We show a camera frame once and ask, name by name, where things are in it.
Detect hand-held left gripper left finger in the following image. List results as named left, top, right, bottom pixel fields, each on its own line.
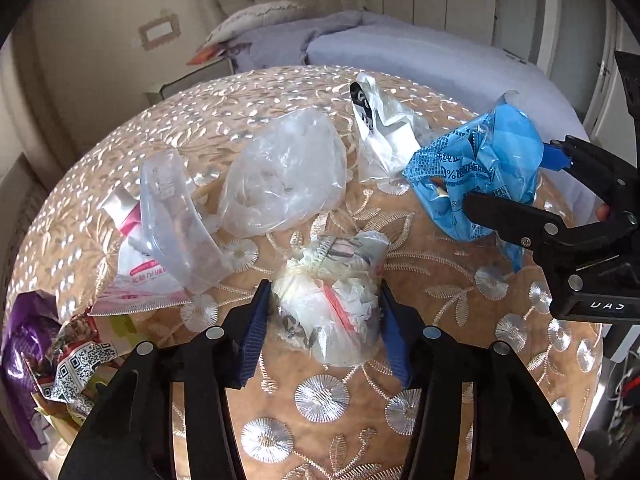
left=57, top=279, right=273, bottom=480

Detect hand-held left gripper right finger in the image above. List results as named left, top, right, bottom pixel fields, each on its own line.
left=377, top=280, right=586, bottom=480

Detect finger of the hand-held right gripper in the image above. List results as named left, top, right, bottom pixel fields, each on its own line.
left=541, top=136, right=640, bottom=211
left=463, top=192, right=632, bottom=263

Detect blue printed plastic bag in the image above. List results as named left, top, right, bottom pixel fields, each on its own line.
left=402, top=91, right=545, bottom=273

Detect clear bag with paper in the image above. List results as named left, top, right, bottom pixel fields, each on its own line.
left=270, top=231, right=392, bottom=367

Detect gold embroidered tablecloth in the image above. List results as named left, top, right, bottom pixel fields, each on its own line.
left=5, top=64, right=603, bottom=480

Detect white door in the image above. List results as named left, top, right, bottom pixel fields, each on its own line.
left=537, top=0, right=640, bottom=133

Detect pink and white packet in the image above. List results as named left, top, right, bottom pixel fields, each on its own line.
left=89, top=186, right=193, bottom=317

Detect yellow green packet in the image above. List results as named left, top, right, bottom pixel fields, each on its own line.
left=92, top=310, right=143, bottom=348

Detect bed with grey blue sheet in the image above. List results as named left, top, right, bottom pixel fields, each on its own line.
left=192, top=0, right=593, bottom=146

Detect white and black plastic bag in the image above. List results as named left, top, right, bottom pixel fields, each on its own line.
left=349, top=73, right=431, bottom=183

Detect clear plastic bag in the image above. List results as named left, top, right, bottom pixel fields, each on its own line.
left=218, top=108, right=348, bottom=236

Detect white coded snack wrapper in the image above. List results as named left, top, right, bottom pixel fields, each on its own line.
left=42, top=339, right=123, bottom=407

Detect purple wrapper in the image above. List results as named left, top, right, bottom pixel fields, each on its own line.
left=1, top=291, right=63, bottom=452

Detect white nightstand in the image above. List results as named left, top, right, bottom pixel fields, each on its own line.
left=146, top=55, right=236, bottom=106

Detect grey blue blanket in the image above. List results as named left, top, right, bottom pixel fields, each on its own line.
left=231, top=10, right=396, bottom=73

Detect orange magazine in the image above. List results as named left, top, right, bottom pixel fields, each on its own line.
left=187, top=42, right=231, bottom=66

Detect white patterned pillow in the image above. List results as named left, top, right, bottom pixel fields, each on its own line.
left=207, top=1, right=307, bottom=46

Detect tangled cables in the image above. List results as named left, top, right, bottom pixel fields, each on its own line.
left=605, top=355, right=640, bottom=433

